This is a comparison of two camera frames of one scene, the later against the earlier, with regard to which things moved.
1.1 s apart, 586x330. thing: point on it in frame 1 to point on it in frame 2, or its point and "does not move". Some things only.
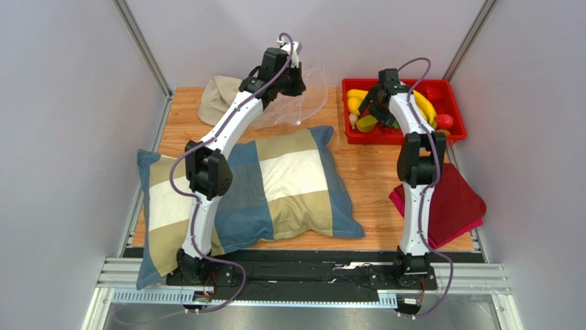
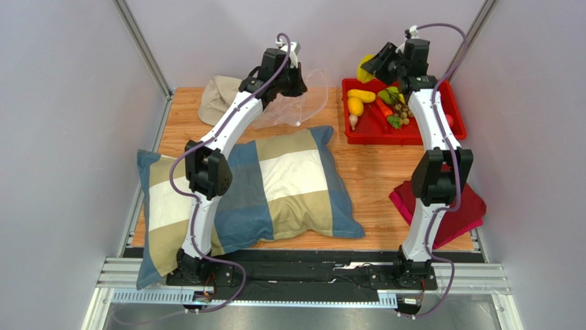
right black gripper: [374, 102] to [378, 61]
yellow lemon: [353, 104] does not move
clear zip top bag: [285, 109] does not move
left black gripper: [300, 86] does not move
